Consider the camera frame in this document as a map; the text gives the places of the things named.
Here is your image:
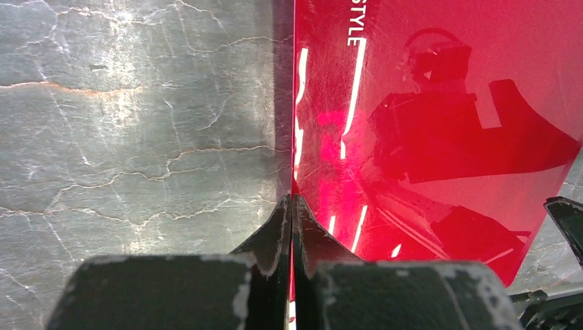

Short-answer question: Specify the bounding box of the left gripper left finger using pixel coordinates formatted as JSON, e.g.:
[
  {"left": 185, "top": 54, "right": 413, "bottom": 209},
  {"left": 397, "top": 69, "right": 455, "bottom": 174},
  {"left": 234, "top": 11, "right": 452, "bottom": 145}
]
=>
[{"left": 47, "top": 196, "right": 292, "bottom": 329}]

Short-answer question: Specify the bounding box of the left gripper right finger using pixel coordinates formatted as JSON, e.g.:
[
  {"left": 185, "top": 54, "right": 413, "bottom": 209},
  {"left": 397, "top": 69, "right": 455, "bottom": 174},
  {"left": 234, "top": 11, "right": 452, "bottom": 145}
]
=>
[{"left": 292, "top": 195, "right": 520, "bottom": 329}]

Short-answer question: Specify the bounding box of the red clip file folder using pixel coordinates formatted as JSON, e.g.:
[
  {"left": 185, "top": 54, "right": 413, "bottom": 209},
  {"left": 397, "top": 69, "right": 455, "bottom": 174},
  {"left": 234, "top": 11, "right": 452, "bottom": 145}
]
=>
[{"left": 287, "top": 0, "right": 583, "bottom": 330}]

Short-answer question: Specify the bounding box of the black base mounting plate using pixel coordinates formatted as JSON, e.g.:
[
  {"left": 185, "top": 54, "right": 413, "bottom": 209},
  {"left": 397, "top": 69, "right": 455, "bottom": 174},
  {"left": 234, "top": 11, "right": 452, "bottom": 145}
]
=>
[{"left": 507, "top": 197, "right": 582, "bottom": 329}]

